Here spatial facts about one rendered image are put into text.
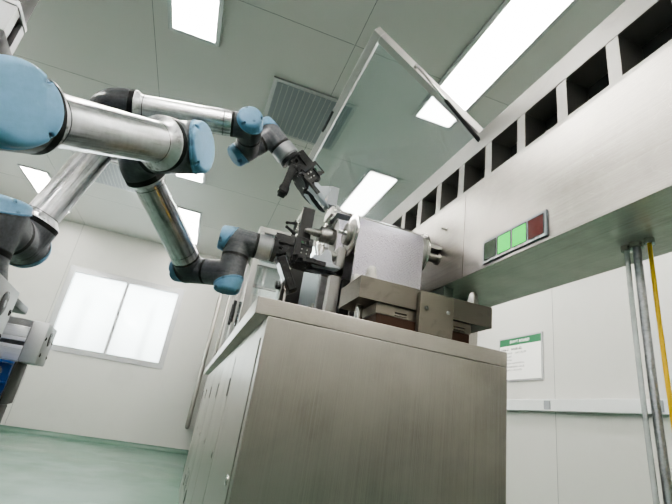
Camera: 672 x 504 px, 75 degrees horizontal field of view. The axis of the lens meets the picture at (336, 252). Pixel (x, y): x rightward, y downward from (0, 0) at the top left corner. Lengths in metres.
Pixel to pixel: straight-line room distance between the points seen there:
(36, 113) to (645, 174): 1.02
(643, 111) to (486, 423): 0.76
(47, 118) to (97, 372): 6.25
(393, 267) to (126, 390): 5.72
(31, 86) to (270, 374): 0.65
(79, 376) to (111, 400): 0.52
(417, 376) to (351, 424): 0.20
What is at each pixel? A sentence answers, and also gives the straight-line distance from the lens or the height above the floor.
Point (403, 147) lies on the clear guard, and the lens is 1.89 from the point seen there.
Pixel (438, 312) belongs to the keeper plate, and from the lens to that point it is 1.20.
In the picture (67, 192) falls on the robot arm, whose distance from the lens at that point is 1.43.
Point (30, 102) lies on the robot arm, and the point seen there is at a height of 0.99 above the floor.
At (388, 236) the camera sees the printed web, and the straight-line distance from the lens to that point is 1.45.
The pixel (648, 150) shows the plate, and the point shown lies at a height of 1.23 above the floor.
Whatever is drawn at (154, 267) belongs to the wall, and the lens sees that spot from 7.07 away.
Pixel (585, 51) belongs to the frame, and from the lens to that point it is 1.35.
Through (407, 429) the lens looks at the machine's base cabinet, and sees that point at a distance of 1.09.
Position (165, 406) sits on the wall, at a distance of 6.79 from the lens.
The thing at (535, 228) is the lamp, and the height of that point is 1.18.
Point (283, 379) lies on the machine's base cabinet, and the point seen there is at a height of 0.73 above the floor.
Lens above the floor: 0.66
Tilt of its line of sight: 21 degrees up
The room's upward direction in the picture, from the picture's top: 9 degrees clockwise
